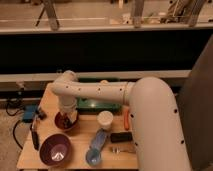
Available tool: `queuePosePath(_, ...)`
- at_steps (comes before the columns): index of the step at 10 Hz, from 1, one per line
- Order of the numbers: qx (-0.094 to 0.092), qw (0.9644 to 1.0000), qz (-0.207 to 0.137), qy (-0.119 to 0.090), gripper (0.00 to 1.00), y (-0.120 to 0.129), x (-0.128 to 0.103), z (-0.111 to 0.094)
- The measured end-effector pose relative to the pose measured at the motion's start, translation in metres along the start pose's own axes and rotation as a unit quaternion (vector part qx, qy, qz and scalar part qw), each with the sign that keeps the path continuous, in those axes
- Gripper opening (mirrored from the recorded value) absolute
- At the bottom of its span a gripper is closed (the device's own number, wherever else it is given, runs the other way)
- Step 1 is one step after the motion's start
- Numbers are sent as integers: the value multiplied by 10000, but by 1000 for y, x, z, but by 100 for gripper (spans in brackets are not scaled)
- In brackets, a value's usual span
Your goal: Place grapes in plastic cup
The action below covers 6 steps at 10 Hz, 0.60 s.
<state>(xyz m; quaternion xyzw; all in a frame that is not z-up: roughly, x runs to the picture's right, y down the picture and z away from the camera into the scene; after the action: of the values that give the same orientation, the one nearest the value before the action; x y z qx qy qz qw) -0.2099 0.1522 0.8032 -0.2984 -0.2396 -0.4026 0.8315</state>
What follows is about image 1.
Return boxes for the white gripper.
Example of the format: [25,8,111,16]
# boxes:
[59,96,78,122]

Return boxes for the dark red grape bunch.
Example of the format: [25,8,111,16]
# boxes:
[62,118,72,129]

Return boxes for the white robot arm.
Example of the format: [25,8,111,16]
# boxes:
[51,70,191,171]

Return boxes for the white paper cup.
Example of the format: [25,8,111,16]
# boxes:
[97,111,113,130]

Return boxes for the orange-red bowl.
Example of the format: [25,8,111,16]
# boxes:
[54,111,78,131]

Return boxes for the green plastic tray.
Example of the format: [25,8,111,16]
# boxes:
[77,77,121,112]

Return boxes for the blue clamp device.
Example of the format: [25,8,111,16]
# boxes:
[22,105,47,123]

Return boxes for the purple bowl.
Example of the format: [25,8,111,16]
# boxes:
[39,134,71,166]

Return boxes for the orange carrot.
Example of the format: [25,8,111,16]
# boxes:
[124,108,130,131]

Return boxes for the black rectangular block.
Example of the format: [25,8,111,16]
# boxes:
[110,132,133,143]

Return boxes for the metal fork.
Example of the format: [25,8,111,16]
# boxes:
[111,147,136,154]

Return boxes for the grey chair back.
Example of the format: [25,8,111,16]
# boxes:
[177,34,213,171]

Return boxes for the black cable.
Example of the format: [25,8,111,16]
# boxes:
[5,88,26,150]

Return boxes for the black handled tool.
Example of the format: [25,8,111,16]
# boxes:
[30,116,39,151]

